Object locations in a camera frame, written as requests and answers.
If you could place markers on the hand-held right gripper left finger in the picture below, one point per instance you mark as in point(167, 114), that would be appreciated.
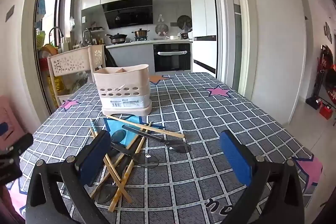
point(95, 158)

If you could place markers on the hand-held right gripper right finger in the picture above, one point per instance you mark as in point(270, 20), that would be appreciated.
point(235, 158)

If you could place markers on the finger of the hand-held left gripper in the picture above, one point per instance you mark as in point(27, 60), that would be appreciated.
point(14, 145)

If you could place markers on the blue-patterned bamboo chopstick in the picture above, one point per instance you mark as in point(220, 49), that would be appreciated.
point(110, 167)

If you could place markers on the beige plastic utensil holder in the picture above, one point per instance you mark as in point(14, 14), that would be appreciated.
point(123, 90)

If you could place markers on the pink chair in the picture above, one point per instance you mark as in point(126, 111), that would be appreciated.
point(10, 116)

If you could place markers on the grey checked star tablecloth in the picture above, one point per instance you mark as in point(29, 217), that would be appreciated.
point(197, 121)

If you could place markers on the yellow oil bottle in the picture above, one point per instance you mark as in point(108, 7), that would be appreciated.
point(56, 87)

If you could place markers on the beige perforated trolley rack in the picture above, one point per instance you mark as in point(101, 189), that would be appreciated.
point(71, 61)

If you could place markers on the black plastic bag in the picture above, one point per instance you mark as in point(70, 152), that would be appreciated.
point(110, 57)

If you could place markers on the red box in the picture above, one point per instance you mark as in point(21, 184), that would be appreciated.
point(326, 111)

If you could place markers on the black built-in oven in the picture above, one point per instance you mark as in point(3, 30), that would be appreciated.
point(172, 58)

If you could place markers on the kitchen faucet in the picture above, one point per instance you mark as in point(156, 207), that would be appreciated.
point(56, 33)

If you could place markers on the black wok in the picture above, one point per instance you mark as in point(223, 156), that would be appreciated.
point(118, 37)

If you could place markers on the white rice cooker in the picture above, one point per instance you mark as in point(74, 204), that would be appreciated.
point(190, 35)

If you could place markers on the golden cooking pot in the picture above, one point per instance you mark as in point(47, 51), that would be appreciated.
point(140, 33)

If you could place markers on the round hanging steamer rack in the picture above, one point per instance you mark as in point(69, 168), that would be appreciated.
point(183, 22)
point(161, 29)

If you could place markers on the white refrigerator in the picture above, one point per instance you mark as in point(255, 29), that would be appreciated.
point(203, 16)

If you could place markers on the black range hood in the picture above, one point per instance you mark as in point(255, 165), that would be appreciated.
point(128, 14)

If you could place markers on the dark wall ornament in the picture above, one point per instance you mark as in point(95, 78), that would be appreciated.
point(328, 32)

